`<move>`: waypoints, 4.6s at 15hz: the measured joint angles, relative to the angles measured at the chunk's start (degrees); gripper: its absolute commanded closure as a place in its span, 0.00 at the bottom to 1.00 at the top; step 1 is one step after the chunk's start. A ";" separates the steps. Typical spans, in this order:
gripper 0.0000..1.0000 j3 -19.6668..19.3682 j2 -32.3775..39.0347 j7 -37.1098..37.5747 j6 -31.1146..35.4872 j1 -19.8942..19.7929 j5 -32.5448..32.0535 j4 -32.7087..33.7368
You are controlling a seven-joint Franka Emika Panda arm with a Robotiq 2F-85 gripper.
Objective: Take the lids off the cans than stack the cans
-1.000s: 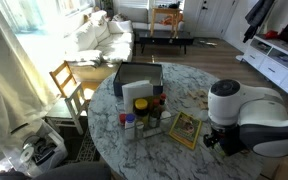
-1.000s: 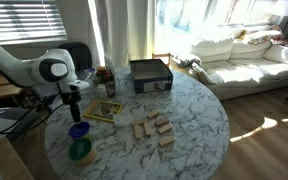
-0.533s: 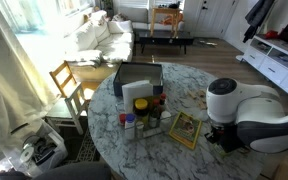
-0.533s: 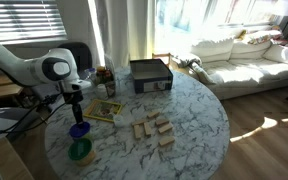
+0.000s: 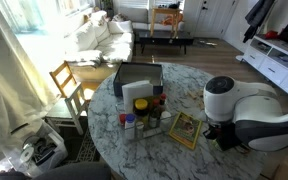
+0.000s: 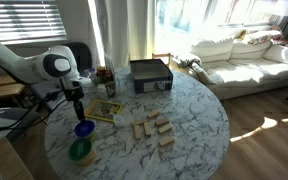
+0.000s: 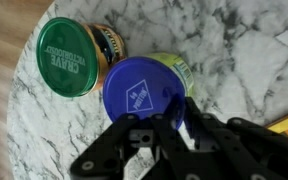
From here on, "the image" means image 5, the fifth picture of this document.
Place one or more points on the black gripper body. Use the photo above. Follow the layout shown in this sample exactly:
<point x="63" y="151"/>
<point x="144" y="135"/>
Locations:
<point x="229" y="136"/>

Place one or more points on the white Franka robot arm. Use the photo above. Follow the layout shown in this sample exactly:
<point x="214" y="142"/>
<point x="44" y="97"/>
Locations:
<point x="250" y="106"/>

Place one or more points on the white napkin stack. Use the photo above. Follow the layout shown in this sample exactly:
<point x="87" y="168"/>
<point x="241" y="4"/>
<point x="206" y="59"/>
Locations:
<point x="135" y="93"/>

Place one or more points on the yellow framed picture book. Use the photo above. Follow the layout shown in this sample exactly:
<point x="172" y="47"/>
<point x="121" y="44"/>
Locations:
<point x="185" y="130"/>

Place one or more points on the light wooden block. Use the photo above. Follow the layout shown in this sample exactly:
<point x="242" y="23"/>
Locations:
<point x="201" y="93"/>
<point x="193" y="94"/>

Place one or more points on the white lid jar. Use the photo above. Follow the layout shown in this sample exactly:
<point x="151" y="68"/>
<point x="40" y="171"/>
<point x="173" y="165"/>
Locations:
<point x="165" y="116"/>

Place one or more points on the slim bottle red cap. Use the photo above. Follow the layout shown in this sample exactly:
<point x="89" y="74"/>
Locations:
<point x="163" y="100"/>

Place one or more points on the dark sauce bottle red cap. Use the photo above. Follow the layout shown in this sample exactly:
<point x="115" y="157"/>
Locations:
<point x="155" y="111"/>

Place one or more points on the glass shaker metal top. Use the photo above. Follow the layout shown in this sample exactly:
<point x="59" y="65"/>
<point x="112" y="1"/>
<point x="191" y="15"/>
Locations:
<point x="139" y="128"/>

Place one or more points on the yellow lid jar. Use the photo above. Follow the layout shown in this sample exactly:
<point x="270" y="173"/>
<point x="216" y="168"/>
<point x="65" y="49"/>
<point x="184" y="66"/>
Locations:
<point x="141" y="105"/>

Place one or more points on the white bottle blue cap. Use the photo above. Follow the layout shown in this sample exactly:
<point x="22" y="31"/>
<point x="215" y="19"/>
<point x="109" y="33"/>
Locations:
<point x="130" y="128"/>

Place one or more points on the small red cap jar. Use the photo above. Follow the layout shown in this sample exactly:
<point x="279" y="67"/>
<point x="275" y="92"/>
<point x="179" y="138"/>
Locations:
<point x="122" y="118"/>

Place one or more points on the red object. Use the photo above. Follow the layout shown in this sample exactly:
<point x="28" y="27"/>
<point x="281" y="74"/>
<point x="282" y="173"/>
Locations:
<point x="271" y="34"/>

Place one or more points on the dark blue cardboard box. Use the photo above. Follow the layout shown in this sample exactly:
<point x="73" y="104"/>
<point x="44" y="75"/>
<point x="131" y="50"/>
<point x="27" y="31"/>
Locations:
<point x="137" y="71"/>

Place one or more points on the black coffee table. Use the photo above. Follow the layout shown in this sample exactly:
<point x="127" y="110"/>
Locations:
<point x="164" y="39"/>

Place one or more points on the white door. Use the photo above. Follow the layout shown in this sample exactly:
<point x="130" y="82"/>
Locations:
<point x="210" y="18"/>

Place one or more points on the dark hanging jacket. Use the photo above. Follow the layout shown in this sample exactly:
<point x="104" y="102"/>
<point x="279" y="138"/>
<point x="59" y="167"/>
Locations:
<point x="257" y="16"/>

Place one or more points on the orange toy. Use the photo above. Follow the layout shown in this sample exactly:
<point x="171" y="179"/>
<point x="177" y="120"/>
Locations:
<point x="169" y="20"/>

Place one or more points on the yellow wooden side table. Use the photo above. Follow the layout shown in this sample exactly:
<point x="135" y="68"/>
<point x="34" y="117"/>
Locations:
<point x="164" y="10"/>

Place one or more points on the black patterned rug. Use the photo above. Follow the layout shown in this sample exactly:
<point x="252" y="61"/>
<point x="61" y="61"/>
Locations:
<point x="85" y="150"/>

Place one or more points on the white sectional sofa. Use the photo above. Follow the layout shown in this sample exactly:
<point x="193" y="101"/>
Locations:
<point x="114" y="43"/>

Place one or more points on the grey upholstered chair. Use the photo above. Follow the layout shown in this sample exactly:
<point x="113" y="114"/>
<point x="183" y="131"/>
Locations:
<point x="74" y="171"/>

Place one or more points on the white wooden stool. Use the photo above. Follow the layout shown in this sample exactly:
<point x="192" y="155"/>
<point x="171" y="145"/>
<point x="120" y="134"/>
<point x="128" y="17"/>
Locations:
<point x="71" y="103"/>

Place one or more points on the floral throw pillow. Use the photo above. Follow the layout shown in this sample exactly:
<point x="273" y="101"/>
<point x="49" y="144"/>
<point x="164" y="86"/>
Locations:
<point x="120" y="17"/>

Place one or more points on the yellow wooden chair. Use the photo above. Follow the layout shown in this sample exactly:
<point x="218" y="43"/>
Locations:
<point x="62" y="78"/>

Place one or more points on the green house plant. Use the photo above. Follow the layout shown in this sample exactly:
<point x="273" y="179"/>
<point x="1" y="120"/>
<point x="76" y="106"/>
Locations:
<point x="108" y="5"/>

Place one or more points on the clear plastic storage bin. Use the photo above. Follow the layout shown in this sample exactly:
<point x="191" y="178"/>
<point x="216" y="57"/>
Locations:
<point x="47" y="153"/>

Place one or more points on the silver compact disc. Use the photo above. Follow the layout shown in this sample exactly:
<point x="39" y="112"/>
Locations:
<point x="26" y="154"/>

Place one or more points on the cream window curtain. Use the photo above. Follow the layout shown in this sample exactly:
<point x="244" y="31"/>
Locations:
<point x="7" y="83"/>

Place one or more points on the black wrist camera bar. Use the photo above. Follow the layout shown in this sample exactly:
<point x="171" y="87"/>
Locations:
<point x="210" y="133"/>

